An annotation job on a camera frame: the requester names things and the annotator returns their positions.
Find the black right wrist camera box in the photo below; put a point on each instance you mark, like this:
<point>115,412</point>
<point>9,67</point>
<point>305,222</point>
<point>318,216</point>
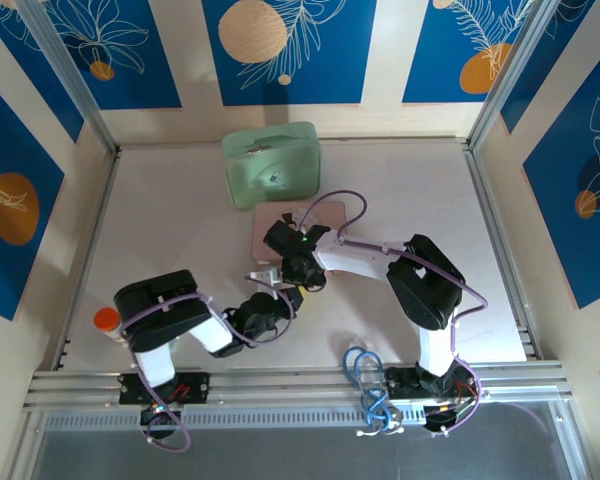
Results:
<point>282,235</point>

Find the aluminium frame post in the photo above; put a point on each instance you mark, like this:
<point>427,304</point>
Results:
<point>65,65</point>
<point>510,65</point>

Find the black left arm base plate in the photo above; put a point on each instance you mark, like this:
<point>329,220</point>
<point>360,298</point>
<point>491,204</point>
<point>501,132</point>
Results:
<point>190,387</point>

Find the aluminium side frame rail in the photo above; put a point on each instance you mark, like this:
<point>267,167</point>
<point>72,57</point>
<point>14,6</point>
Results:
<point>500,250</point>
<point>87,260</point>

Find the aluminium front frame rail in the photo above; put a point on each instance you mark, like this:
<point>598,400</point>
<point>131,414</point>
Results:
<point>290,382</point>

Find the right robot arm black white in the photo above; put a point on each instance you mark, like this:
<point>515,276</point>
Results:
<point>425,285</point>

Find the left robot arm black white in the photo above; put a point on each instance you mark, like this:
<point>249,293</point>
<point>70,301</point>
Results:
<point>155,305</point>

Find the orange capped bottle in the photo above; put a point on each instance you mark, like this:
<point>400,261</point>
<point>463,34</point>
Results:
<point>107,322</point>

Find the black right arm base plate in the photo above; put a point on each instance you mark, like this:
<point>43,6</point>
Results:
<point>405,382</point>

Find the mint green zippered case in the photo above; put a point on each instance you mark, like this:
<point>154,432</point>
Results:
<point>272,167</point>

